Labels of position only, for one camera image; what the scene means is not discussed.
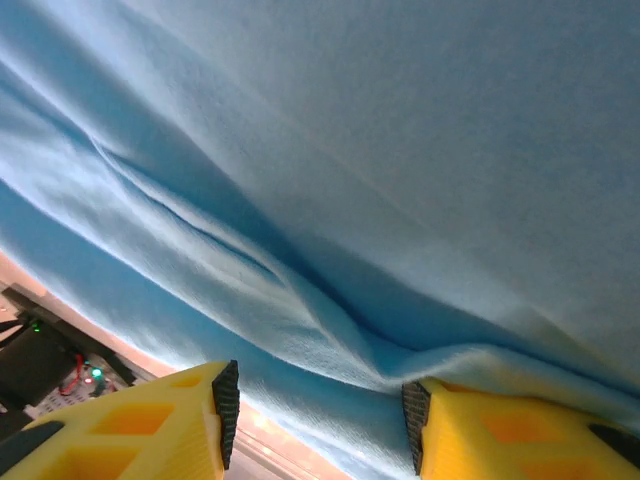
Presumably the light blue t-shirt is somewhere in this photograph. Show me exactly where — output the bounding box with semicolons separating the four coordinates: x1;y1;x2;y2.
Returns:
0;0;640;480

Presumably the grey slotted cable duct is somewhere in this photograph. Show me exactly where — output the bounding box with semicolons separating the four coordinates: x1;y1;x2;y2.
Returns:
29;392;104;419

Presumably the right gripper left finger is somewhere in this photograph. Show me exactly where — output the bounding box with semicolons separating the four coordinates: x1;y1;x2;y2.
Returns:
0;358;242;480

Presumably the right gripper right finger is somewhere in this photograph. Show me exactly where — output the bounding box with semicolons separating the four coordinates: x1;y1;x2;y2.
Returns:
401;376;640;480

